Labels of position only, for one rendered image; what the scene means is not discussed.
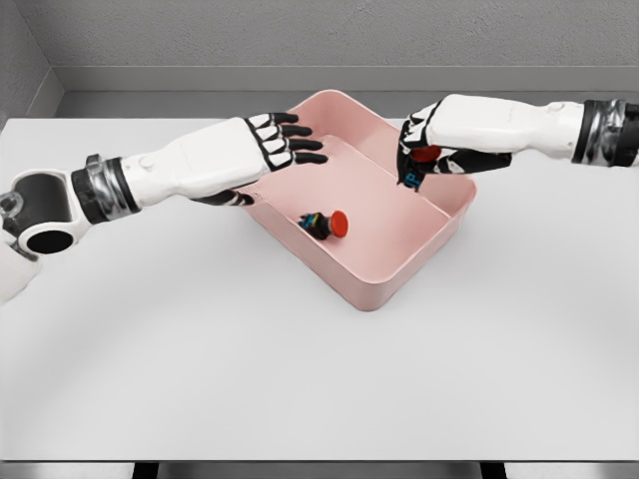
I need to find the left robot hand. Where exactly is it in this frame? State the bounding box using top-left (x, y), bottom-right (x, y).
top-left (174, 111), bottom-right (329, 209)

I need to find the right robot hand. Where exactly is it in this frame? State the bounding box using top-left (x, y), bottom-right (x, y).
top-left (395, 94), bottom-right (523, 194)

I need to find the pink plastic basket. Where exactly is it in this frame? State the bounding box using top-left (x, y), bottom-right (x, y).
top-left (239, 89), bottom-right (478, 313)

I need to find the red-capped black industrial switch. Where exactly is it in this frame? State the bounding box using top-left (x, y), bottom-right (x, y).
top-left (401, 144), bottom-right (443, 194)
top-left (297, 210), bottom-right (351, 242)

